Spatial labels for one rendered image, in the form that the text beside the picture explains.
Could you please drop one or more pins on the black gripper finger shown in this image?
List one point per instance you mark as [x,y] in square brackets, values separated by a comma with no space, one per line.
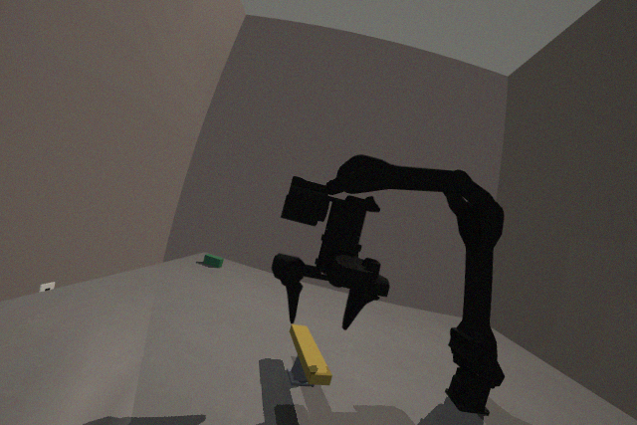
[355,302]
[293,294]

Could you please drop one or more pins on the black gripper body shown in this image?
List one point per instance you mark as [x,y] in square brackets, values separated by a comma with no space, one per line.
[291,269]

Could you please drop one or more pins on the green rectangular block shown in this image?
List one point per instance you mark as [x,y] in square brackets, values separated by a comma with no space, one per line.
[213,260]

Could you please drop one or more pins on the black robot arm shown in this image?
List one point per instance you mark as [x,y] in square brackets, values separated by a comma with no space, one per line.
[480,222]

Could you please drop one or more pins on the yellow bar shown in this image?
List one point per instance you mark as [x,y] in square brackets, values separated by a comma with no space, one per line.
[310,357]

